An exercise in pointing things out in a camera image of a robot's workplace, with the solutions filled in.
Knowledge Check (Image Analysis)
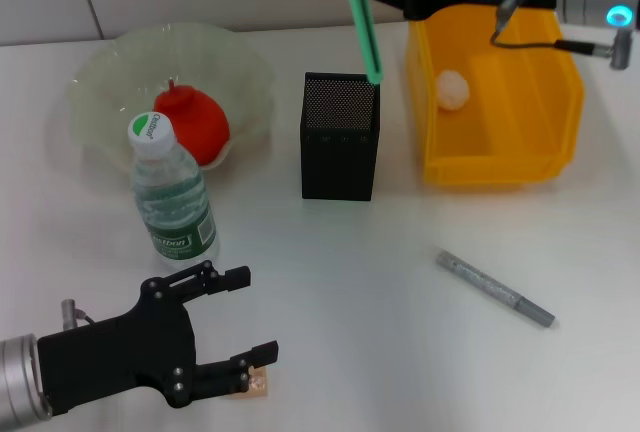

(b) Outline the pale green glass fruit plate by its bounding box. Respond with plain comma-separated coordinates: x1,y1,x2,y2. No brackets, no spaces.
67,21,277,178

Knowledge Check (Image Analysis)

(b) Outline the black mesh pen holder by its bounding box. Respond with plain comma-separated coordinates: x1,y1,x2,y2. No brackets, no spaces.
299,71,381,202

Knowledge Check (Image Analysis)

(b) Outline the white paper ball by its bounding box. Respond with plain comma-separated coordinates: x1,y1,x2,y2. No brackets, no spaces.
437,69,471,112

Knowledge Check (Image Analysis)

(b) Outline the left gripper cable with plug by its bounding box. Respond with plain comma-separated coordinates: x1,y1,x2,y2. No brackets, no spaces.
59,299,99,327

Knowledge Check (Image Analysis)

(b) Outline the clear water bottle green label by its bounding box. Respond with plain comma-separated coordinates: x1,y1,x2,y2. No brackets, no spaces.
127,111,220,269

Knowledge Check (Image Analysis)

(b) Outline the grey marker pen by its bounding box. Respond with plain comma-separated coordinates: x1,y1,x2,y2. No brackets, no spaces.
435,247,556,329

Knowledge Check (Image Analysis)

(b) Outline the green utility knife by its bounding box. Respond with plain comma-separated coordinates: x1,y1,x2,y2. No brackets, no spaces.
337,0,385,86

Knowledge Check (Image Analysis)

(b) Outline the yellow plastic storage bin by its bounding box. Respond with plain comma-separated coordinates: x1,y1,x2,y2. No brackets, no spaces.
404,1,586,187

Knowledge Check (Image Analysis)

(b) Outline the red-orange fruit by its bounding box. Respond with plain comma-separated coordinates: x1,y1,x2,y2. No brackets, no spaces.
152,79,232,167

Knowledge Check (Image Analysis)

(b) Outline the tan eraser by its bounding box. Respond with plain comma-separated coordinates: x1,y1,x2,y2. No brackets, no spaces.
234,369,270,399

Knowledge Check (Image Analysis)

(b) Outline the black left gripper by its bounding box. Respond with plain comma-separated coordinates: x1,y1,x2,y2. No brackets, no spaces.
37,260,280,416

